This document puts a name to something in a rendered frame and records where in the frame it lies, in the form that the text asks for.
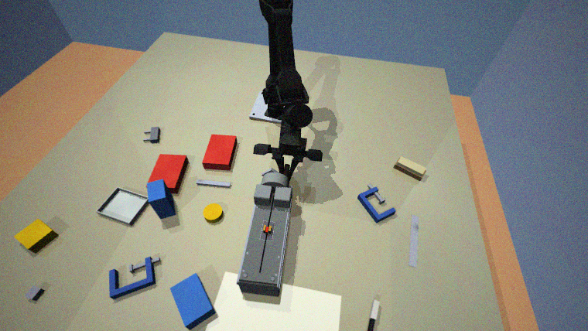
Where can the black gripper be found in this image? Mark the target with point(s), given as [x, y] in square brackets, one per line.
[312, 154]

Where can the blue c-clamp with grey screw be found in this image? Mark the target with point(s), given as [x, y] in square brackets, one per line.
[115, 291]
[370, 209]

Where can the yellow short cylinder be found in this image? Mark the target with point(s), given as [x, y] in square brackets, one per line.
[213, 213]

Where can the red rectangular block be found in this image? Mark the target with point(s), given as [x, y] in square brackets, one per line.
[220, 152]
[172, 169]

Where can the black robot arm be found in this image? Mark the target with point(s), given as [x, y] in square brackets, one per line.
[284, 84]

